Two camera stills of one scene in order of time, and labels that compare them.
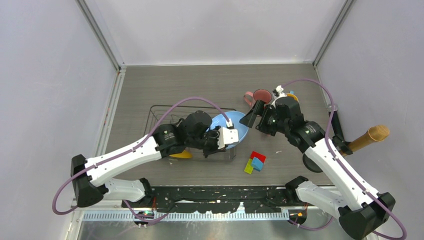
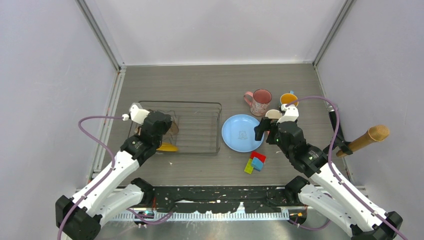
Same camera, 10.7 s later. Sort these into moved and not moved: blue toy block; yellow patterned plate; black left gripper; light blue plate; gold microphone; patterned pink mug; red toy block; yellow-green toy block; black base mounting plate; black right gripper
Moved: black right gripper; black left gripper; light blue plate; yellow patterned plate
Not moved: yellow-green toy block; blue toy block; red toy block; black base mounting plate; patterned pink mug; gold microphone
